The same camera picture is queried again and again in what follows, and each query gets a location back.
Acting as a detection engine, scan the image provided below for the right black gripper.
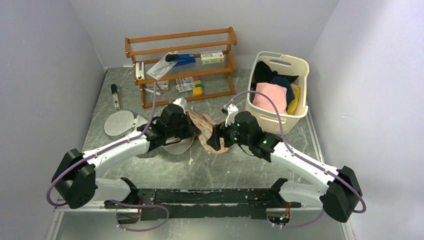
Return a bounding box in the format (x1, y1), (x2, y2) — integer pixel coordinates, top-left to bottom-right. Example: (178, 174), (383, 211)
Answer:
(206, 115), (252, 151)

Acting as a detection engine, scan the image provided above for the floral mesh laundry bag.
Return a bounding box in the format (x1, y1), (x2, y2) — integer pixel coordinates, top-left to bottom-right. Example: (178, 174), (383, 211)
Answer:
(185, 108), (230, 155)

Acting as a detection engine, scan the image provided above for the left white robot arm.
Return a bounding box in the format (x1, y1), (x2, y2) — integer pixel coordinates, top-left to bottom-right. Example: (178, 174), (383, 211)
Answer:
(49, 103), (201, 209)

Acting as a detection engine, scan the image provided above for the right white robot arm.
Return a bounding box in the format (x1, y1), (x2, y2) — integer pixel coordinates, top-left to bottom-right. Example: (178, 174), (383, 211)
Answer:
(206, 111), (366, 223)

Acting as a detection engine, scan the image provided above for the cream laundry basket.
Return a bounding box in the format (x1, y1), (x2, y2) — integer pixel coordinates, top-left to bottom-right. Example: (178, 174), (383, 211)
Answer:
(245, 51), (310, 134)

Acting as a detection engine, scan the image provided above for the white red pen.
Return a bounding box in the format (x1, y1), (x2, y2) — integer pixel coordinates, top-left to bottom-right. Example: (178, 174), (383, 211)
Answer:
(144, 88), (163, 96)

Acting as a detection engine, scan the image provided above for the small white box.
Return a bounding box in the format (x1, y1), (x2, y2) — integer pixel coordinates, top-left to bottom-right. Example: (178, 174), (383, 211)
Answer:
(144, 80), (170, 91)

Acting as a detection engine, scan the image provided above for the highlighter marker pack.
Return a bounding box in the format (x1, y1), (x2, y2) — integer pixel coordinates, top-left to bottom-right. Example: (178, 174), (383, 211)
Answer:
(174, 76), (203, 93)

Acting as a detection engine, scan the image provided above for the clear plastic packet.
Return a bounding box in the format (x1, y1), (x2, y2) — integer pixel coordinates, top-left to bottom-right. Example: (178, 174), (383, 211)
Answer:
(146, 51), (178, 81)

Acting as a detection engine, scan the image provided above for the black silver marker device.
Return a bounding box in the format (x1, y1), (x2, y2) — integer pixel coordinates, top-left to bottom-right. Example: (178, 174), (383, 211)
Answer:
(110, 84), (121, 111)

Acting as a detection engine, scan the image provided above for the blue stapler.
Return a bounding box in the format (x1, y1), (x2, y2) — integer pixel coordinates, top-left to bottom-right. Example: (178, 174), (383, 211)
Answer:
(165, 53), (196, 67)

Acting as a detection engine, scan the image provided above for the white green box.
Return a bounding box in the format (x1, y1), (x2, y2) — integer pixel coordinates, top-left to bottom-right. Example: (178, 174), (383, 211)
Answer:
(200, 50), (225, 65)

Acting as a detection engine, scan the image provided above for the pink folded cloth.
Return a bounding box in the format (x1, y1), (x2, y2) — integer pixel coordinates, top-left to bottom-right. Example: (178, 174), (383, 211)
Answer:
(252, 82), (288, 114)

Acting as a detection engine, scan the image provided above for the black garment in basket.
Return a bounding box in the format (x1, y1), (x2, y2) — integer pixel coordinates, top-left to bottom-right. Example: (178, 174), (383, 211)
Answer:
(250, 61), (299, 90)

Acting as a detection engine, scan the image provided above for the yellow cloth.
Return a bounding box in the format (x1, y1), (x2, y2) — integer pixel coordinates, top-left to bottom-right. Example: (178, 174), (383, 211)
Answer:
(286, 87), (302, 115)

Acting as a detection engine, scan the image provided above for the dark teal cloth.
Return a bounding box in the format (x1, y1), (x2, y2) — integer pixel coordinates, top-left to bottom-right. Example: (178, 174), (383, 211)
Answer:
(270, 76), (295, 105)

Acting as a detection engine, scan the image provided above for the wooden shelf rack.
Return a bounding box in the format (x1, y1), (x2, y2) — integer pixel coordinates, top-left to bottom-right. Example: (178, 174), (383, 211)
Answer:
(124, 26), (238, 109)

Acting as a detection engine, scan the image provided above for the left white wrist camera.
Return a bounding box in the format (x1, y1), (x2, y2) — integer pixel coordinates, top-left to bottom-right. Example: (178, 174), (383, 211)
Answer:
(172, 97), (187, 109)

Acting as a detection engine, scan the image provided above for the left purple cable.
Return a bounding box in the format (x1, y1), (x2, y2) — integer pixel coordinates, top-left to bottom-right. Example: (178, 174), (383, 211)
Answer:
(45, 81), (173, 232)

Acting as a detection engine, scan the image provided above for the purple cable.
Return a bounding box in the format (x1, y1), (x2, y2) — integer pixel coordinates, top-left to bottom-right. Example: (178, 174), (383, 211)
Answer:
(221, 90), (367, 230)
(45, 81), (173, 232)

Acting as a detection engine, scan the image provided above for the aluminium frame rail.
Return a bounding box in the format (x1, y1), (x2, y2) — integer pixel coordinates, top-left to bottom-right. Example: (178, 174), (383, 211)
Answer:
(45, 202), (355, 240)

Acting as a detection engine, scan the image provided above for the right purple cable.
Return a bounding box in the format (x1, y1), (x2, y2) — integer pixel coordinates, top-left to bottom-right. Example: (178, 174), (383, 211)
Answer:
(221, 90), (367, 230)

